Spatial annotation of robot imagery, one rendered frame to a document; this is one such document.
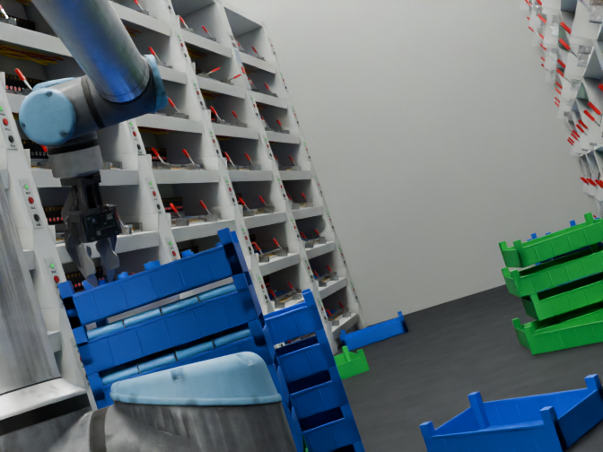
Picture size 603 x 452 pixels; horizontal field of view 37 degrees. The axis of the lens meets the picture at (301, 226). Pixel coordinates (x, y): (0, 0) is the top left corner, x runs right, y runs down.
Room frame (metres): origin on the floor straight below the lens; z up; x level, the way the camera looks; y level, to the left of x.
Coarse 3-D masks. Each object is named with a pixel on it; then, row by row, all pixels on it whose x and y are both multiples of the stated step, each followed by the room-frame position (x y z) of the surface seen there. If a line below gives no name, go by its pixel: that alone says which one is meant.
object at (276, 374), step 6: (276, 360) 1.70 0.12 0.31; (270, 366) 1.52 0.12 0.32; (276, 366) 1.70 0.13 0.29; (270, 372) 1.52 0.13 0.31; (276, 372) 1.53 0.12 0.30; (282, 372) 1.70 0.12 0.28; (276, 378) 1.52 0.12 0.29; (282, 378) 1.63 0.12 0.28; (276, 384) 1.52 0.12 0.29; (282, 384) 1.57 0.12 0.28; (282, 390) 1.52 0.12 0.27; (288, 390) 1.71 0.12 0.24; (282, 396) 1.52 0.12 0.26; (288, 396) 1.64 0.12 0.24; (282, 402) 1.52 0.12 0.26; (288, 402) 1.58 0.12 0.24; (288, 408) 1.52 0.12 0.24
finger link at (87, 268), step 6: (78, 246) 1.64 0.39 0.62; (84, 246) 1.62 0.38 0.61; (78, 252) 1.64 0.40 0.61; (84, 252) 1.63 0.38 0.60; (90, 252) 1.65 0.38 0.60; (84, 258) 1.64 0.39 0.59; (90, 258) 1.62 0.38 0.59; (84, 264) 1.64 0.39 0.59; (90, 264) 1.62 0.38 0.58; (84, 270) 1.65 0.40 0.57; (90, 270) 1.63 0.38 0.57; (84, 276) 1.65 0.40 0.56; (90, 276) 1.65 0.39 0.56; (90, 282) 1.66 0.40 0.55; (96, 282) 1.66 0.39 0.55
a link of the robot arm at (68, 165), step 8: (72, 152) 1.56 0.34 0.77; (80, 152) 1.57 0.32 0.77; (88, 152) 1.58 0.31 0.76; (96, 152) 1.59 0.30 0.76; (56, 160) 1.57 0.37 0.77; (64, 160) 1.57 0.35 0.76; (72, 160) 1.56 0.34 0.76; (80, 160) 1.57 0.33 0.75; (88, 160) 1.58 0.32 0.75; (96, 160) 1.59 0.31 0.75; (56, 168) 1.58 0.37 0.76; (64, 168) 1.57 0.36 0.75; (72, 168) 1.57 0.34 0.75; (80, 168) 1.57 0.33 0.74; (88, 168) 1.58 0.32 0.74; (96, 168) 1.59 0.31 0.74; (56, 176) 1.58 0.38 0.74; (64, 176) 1.57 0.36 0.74; (72, 176) 1.57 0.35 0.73; (80, 176) 1.59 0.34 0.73
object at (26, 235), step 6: (30, 228) 2.10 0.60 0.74; (18, 234) 2.11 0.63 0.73; (24, 234) 2.10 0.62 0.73; (30, 234) 2.10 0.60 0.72; (24, 240) 2.11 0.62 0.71; (30, 240) 2.10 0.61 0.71; (24, 246) 2.11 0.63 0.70; (30, 246) 2.10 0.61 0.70; (24, 252) 2.07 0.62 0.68; (30, 252) 2.09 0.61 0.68; (30, 258) 2.09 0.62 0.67; (30, 264) 2.09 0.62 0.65
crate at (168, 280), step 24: (168, 264) 1.51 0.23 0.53; (192, 264) 1.51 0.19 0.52; (216, 264) 1.52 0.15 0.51; (240, 264) 1.53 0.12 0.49; (72, 288) 1.52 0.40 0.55; (96, 288) 1.51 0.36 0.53; (120, 288) 1.51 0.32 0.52; (144, 288) 1.51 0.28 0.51; (168, 288) 1.51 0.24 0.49; (192, 288) 1.51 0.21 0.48; (72, 312) 1.51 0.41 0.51; (96, 312) 1.51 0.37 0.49; (120, 312) 1.51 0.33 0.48
